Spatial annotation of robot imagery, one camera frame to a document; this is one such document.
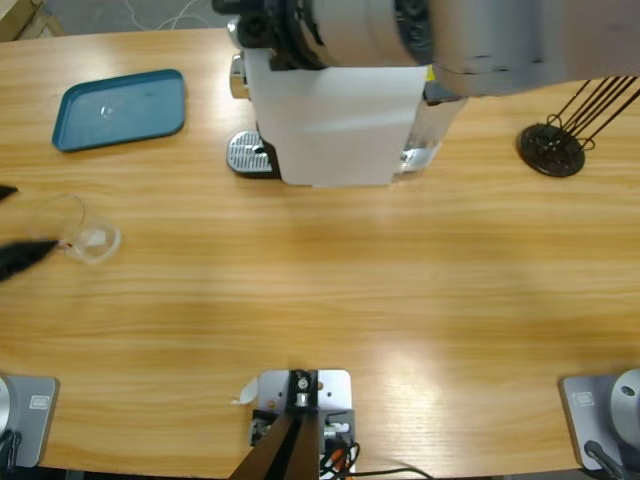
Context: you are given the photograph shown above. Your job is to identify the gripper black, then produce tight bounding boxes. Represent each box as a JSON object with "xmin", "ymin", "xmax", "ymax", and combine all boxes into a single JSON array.
[{"xmin": 211, "ymin": 0, "xmax": 329, "ymax": 72}]

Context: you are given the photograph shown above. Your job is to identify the clear glass cup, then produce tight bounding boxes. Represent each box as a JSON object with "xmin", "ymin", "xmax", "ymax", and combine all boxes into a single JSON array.
[{"xmin": 28, "ymin": 193, "xmax": 123, "ymax": 266}]

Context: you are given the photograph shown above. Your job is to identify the white capsule coffee machine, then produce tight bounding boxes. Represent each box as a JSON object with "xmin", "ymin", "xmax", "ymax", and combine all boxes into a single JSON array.
[{"xmin": 228, "ymin": 47, "xmax": 432, "ymax": 190}]

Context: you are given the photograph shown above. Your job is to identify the teal plastic tray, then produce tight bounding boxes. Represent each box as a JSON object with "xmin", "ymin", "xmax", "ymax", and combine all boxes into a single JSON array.
[{"xmin": 51, "ymin": 68, "xmax": 187, "ymax": 154}]

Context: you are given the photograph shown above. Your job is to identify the wooden board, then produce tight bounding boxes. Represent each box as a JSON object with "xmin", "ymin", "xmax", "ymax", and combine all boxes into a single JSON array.
[{"xmin": 0, "ymin": 0, "xmax": 66, "ymax": 44}]

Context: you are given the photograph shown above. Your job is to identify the water tank with black lid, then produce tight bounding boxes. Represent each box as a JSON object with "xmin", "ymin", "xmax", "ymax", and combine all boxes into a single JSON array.
[{"xmin": 394, "ymin": 64, "xmax": 471, "ymax": 182}]

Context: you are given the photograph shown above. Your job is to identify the white tape strip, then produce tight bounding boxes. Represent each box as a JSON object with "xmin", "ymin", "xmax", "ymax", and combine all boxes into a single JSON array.
[{"xmin": 229, "ymin": 377, "xmax": 260, "ymax": 406}]

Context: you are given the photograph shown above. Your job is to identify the black capsule holder with rods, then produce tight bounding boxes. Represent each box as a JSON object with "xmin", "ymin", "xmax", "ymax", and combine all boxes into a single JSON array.
[{"xmin": 517, "ymin": 74, "xmax": 640, "ymax": 179}]

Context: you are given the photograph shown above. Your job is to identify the white cable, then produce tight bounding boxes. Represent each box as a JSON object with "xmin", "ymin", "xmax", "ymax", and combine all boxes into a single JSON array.
[{"xmin": 122, "ymin": 0, "xmax": 214, "ymax": 32}]

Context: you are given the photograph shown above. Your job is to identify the black cable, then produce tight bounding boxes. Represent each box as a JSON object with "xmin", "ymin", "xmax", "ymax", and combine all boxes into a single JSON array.
[
  {"xmin": 318, "ymin": 439, "xmax": 432, "ymax": 480},
  {"xmin": 583, "ymin": 439, "xmax": 629, "ymax": 480},
  {"xmin": 0, "ymin": 429, "xmax": 24, "ymax": 471}
]

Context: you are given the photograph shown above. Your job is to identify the white mount with dark post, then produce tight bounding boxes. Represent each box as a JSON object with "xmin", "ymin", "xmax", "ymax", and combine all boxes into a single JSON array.
[{"xmin": 232, "ymin": 368, "xmax": 357, "ymax": 480}]

